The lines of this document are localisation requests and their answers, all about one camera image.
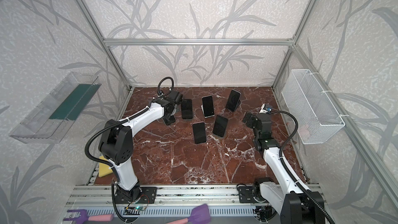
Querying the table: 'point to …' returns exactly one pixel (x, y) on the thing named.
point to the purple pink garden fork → (84, 218)
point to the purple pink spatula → (199, 214)
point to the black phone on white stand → (208, 106)
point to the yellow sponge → (103, 168)
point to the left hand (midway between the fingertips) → (170, 105)
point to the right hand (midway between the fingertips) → (255, 110)
